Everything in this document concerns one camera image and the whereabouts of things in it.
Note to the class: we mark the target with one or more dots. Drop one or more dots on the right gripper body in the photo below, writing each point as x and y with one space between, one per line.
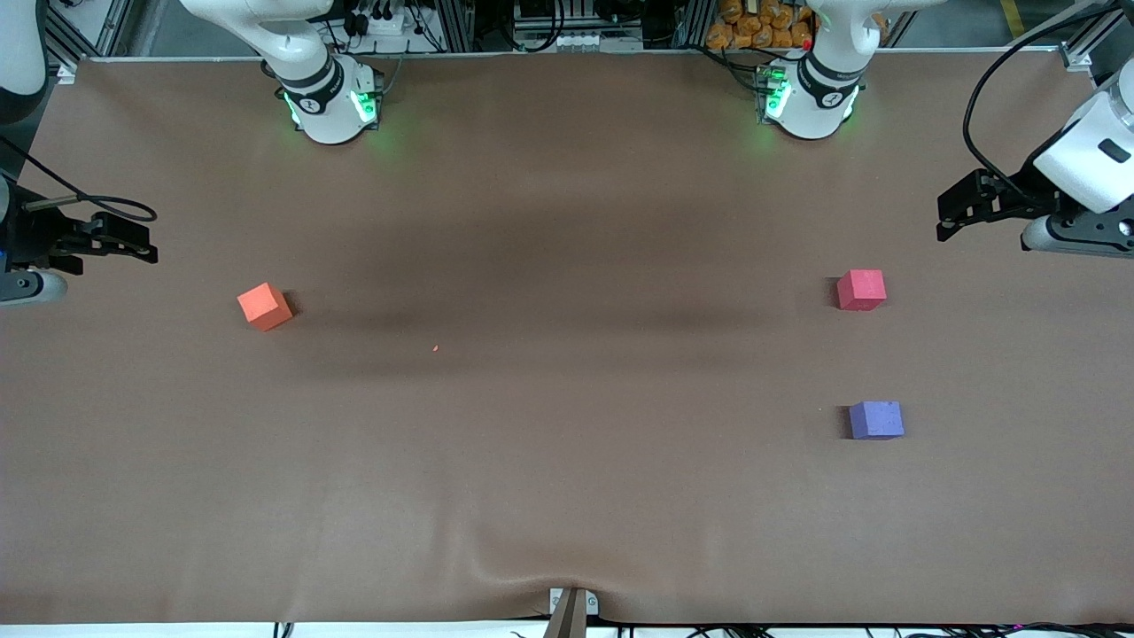
34 237

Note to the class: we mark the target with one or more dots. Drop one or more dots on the orange foam cube block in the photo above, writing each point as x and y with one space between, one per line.
264 306

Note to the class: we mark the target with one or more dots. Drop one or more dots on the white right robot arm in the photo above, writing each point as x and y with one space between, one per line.
319 97

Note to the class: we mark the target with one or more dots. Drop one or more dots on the red foam cube block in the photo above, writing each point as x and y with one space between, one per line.
861 289

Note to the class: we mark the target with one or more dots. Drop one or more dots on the purple foam cube block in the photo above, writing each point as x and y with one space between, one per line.
877 419

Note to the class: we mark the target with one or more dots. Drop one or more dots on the bag of orange round items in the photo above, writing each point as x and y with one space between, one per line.
753 27

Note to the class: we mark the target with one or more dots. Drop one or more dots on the white power strip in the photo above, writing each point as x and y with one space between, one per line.
381 22

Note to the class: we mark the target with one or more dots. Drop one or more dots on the large table cover cloth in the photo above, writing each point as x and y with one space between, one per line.
567 221

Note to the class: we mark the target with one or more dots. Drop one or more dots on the aluminium frame profile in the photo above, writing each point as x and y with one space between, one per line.
80 35
1085 53

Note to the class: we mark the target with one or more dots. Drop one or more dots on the aluminium frame post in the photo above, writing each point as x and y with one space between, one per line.
456 22
695 22

